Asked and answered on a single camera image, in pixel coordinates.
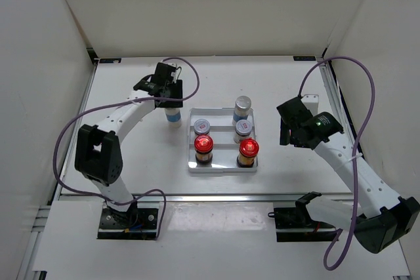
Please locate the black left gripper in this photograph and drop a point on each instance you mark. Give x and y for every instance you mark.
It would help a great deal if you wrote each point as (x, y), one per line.
(177, 88)

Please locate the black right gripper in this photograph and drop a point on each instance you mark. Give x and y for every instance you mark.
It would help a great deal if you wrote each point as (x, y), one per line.
(285, 138)

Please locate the silver-cap white bottle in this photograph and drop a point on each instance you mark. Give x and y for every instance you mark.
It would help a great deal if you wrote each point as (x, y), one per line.
(241, 109)
(173, 116)

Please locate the red-lid amber jar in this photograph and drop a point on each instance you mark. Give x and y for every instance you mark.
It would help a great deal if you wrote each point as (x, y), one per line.
(248, 151)

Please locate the small pale spice jar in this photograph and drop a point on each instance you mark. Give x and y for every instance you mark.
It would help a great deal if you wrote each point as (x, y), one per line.
(243, 130)

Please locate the small dark spice jar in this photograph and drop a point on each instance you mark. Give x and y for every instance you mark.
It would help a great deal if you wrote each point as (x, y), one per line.
(201, 127)

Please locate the red-lid dark jar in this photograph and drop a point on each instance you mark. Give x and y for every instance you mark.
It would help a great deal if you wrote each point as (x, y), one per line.
(203, 146)

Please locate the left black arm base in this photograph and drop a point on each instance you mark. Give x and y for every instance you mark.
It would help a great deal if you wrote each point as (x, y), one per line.
(137, 224)

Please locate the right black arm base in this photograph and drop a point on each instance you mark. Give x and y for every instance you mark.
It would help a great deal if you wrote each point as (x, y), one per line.
(290, 228)

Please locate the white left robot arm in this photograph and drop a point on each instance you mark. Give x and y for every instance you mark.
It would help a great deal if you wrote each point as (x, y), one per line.
(98, 154)

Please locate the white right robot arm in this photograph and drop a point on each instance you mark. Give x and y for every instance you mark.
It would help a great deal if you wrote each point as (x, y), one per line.
(380, 215)

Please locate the white divided tray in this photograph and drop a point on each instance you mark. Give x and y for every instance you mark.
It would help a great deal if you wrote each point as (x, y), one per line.
(225, 150)

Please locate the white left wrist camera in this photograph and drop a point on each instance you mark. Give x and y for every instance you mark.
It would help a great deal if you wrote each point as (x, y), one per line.
(175, 65)

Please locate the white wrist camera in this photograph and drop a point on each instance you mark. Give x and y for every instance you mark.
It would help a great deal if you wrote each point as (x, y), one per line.
(311, 102)
(175, 65)

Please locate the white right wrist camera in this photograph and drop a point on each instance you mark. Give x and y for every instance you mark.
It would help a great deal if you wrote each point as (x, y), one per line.
(311, 102)

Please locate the right aluminium frame rail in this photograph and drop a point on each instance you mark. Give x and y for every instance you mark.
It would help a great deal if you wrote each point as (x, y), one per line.
(334, 95)

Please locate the aluminium frame rail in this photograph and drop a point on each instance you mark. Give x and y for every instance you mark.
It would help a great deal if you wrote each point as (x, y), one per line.
(334, 95)
(25, 271)
(190, 198)

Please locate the front aluminium frame rail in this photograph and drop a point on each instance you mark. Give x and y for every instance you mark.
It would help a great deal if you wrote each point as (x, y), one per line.
(190, 198)

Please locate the left aluminium frame rail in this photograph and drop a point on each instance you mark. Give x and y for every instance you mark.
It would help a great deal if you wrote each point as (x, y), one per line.
(25, 271)

